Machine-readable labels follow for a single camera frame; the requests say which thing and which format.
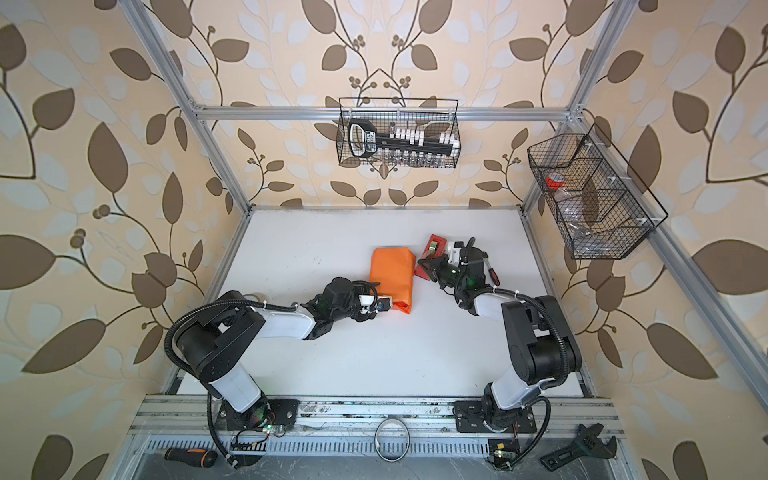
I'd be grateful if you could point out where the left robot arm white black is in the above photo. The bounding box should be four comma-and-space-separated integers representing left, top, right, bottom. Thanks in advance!
163, 277, 393, 414

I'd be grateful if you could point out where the metal ring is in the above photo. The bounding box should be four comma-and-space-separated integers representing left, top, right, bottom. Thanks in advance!
374, 416, 412, 463

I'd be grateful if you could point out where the ratchet wrench red handle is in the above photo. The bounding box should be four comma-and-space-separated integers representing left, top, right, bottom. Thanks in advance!
484, 256, 500, 287

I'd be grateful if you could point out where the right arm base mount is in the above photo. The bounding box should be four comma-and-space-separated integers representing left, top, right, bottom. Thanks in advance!
452, 400, 538, 434

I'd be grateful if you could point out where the red capped plastic bottle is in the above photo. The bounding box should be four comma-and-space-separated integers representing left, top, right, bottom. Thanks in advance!
545, 171, 565, 194

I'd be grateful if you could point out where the black wire basket wall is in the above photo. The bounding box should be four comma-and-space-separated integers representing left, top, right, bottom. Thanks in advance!
527, 124, 668, 260
335, 95, 462, 169

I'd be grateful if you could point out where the black wire basket right wall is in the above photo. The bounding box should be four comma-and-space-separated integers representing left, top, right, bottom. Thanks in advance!
527, 124, 668, 260

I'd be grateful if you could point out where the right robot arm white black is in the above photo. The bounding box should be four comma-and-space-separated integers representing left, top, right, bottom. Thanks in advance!
418, 238, 582, 432

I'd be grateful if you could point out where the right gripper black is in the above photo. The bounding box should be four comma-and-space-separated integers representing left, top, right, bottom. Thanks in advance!
419, 253, 466, 291

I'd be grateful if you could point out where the orange black screwdriver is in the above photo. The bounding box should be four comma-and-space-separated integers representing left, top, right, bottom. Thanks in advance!
164, 448, 219, 468

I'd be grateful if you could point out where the aluminium front rail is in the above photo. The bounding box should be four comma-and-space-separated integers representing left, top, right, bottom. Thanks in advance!
128, 397, 625, 460

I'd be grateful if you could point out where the black adjustable wrench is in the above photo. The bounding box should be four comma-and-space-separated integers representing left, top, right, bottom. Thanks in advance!
539, 423, 618, 472

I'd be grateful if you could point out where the black wire basket back wall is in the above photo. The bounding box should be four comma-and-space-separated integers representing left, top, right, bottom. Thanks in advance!
335, 95, 462, 169

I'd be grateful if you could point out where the socket set black rail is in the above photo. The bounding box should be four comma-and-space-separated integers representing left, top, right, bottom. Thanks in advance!
346, 119, 461, 159

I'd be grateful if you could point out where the yellow orange wrapping paper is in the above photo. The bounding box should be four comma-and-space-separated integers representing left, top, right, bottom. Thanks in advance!
369, 247, 415, 314

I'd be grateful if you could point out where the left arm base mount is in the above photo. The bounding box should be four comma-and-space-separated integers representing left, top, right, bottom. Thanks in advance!
215, 398, 300, 431

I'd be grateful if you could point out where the red tape dispenser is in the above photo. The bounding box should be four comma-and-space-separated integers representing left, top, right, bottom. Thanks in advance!
414, 234, 447, 280

